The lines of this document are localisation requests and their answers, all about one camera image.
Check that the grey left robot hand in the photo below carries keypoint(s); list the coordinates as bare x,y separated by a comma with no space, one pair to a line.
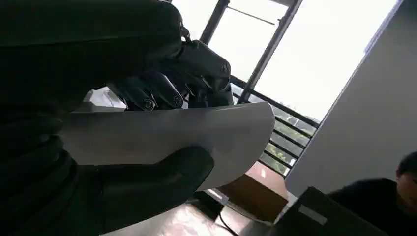
81,39

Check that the white curved plastic part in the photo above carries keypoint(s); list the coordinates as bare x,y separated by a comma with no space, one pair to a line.
182,133

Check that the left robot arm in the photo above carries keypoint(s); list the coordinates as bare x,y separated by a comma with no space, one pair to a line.
32,176

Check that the black power adapter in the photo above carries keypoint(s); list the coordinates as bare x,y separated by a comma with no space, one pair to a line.
208,205

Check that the dark balcony railing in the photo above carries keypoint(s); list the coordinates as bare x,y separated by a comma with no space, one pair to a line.
290,130

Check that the brown box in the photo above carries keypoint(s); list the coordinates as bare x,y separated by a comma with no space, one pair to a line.
254,195

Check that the black box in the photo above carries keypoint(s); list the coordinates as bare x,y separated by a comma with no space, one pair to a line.
319,218

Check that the person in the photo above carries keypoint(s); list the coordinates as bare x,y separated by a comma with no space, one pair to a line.
374,202

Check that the dark window frame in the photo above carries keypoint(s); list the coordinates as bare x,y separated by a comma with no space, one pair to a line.
267,52

